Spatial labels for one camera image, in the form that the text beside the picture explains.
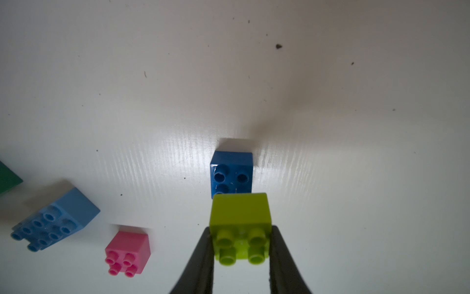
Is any dark blue lego brick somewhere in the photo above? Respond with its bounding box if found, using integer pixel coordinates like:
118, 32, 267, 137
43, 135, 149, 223
210, 151, 254, 198

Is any dark green lego brick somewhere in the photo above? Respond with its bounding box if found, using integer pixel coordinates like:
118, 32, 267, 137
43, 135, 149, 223
0, 162, 23, 194

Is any lime green lego brick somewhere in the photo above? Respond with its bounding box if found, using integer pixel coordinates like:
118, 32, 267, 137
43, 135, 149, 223
209, 193, 272, 267

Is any light blue lego brick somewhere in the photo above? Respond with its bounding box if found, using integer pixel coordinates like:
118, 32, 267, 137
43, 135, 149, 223
11, 188, 100, 252

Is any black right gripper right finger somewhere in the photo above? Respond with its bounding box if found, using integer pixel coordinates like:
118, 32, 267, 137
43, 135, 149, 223
269, 225, 312, 294

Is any pink lego brick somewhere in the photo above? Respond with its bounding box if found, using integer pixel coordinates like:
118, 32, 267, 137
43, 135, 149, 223
105, 231, 151, 278

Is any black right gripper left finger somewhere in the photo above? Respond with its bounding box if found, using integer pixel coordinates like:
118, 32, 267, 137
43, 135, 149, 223
170, 227, 215, 294

